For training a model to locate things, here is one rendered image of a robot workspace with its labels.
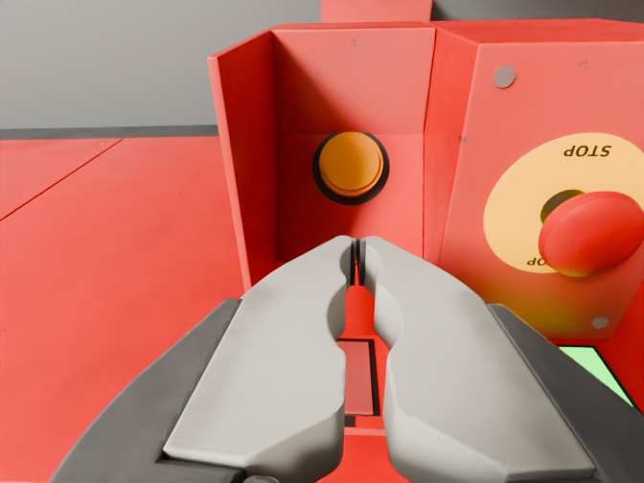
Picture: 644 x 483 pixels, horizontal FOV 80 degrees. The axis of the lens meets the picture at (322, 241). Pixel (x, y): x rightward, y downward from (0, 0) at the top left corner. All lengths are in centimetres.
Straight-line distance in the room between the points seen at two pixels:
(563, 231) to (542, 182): 3
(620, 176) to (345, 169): 13
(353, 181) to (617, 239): 13
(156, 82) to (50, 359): 76
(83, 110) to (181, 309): 82
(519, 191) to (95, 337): 37
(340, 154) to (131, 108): 90
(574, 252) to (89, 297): 43
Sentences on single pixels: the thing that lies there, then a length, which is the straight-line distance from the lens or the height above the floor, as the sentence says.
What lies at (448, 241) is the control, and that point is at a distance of 20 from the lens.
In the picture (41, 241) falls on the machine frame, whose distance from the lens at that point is 63.
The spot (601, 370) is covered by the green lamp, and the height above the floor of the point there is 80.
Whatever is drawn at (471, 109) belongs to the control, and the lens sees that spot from 18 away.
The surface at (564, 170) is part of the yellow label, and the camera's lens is 20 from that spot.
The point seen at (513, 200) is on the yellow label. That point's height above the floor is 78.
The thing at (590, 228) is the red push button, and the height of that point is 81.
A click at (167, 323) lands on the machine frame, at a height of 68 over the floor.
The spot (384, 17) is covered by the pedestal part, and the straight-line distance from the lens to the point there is 83.
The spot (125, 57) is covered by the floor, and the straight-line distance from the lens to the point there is 107.
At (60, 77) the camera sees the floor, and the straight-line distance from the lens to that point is 117.
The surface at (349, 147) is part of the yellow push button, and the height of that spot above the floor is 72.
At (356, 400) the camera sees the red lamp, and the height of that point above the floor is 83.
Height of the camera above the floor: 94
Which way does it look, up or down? 57 degrees down
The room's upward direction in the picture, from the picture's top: 175 degrees counter-clockwise
